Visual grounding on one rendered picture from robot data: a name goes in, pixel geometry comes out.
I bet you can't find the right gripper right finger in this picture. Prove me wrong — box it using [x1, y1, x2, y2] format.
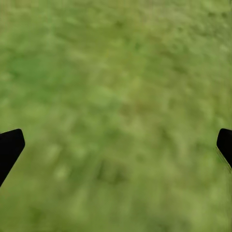
[217, 128, 232, 167]

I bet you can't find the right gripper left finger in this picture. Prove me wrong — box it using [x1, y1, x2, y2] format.
[0, 129, 25, 187]

